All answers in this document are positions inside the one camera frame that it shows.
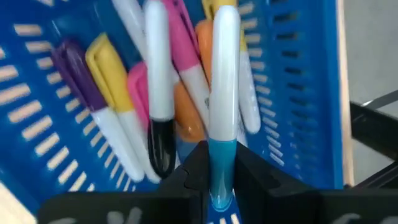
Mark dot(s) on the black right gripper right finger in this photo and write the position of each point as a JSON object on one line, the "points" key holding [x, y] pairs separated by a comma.
{"points": [[280, 205]]}

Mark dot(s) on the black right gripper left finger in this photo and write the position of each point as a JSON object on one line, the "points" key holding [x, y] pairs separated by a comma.
{"points": [[174, 205]]}

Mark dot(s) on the teal-capped white pen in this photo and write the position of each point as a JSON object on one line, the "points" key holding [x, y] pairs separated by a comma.
{"points": [[224, 77]]}

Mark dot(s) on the black-capped white pen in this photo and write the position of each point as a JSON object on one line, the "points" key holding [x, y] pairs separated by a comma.
{"points": [[158, 62]]}

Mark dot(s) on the purple-capped white pen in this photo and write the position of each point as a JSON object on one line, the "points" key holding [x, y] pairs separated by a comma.
{"points": [[79, 77]]}

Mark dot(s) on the blue plastic basket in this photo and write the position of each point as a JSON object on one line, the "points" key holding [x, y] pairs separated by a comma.
{"points": [[330, 93]]}

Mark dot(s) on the black table edge rail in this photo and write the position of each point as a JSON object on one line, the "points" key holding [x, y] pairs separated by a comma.
{"points": [[373, 130]]}

